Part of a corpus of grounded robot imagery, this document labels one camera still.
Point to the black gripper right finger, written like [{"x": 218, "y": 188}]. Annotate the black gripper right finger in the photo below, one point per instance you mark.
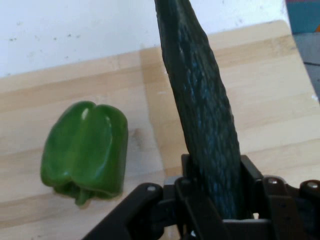
[{"x": 287, "y": 210}]

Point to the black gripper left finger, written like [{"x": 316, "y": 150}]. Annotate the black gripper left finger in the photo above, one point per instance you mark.
[{"x": 150, "y": 212}]

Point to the long dark green cucumber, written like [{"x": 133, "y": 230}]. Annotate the long dark green cucumber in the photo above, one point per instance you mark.
[{"x": 200, "y": 100}]

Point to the green bell pepper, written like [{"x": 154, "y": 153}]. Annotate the green bell pepper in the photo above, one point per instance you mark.
[{"x": 85, "y": 150}]

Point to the light wooden cutting board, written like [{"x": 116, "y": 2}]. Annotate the light wooden cutting board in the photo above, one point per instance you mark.
[{"x": 262, "y": 100}]

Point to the colourful geometric patterned panel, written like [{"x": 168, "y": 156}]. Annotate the colourful geometric patterned panel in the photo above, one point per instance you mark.
[{"x": 303, "y": 15}]

